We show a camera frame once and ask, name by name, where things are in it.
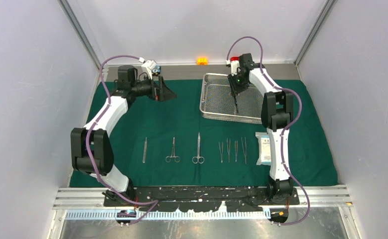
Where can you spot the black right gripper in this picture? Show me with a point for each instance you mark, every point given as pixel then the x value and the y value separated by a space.
pixel 236 89

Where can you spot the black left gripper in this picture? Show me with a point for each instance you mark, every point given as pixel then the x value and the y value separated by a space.
pixel 161 92

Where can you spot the small steel scissors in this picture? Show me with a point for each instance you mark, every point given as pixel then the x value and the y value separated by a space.
pixel 235 105

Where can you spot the metal mesh instrument tray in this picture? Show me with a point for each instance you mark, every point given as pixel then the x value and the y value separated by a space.
pixel 217 103

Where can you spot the green surgical drape cloth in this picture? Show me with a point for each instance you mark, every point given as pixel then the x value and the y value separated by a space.
pixel 310 158

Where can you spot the long steel probe rod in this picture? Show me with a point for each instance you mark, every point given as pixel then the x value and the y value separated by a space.
pixel 144 150

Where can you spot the white sterile packet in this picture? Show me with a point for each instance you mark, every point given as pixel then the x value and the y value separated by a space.
pixel 264 149

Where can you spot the steel needle holder clamp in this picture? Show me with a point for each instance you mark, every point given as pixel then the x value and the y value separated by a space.
pixel 236 147

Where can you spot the steel ring-handled hemostat clamp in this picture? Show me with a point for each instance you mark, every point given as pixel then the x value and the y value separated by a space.
pixel 173 156

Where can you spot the steel surgical forceps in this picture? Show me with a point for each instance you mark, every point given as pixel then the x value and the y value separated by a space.
pixel 221 150

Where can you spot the steel ring-handled scissors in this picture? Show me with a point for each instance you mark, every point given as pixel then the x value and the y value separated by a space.
pixel 198 159

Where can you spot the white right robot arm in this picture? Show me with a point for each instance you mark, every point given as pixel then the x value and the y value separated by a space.
pixel 277 115

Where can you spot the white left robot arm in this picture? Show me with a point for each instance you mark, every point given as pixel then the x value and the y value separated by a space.
pixel 91 150

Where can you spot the blue owl toy block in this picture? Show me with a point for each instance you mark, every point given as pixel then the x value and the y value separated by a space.
pixel 156 70

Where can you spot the yellow toy block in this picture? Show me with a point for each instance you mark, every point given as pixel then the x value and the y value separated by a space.
pixel 202 61

